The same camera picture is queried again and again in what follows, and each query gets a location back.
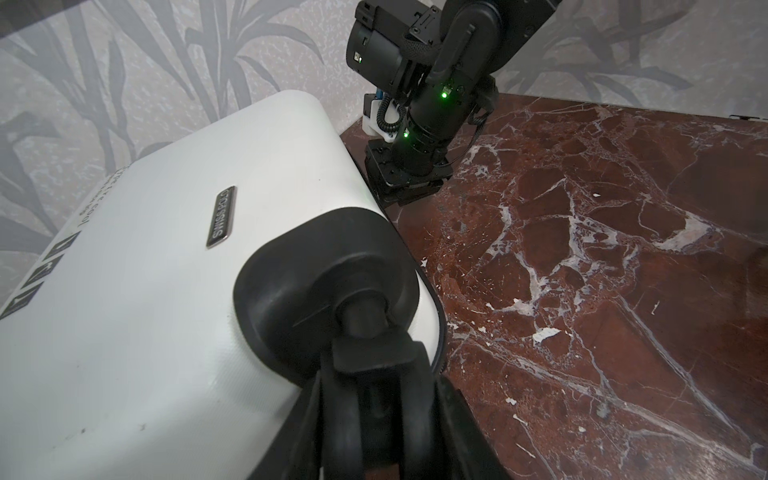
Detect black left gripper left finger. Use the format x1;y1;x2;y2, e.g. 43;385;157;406
249;374;322;480

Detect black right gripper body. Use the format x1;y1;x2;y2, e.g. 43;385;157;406
364;89;474;207

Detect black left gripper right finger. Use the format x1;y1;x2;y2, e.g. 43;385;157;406
437;376;510;479

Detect white hard-shell suitcase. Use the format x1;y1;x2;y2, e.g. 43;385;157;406
1;90;447;479

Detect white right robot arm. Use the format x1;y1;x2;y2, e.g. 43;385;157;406
346;1;559;207

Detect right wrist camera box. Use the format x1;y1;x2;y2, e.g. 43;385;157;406
362;91;406;143

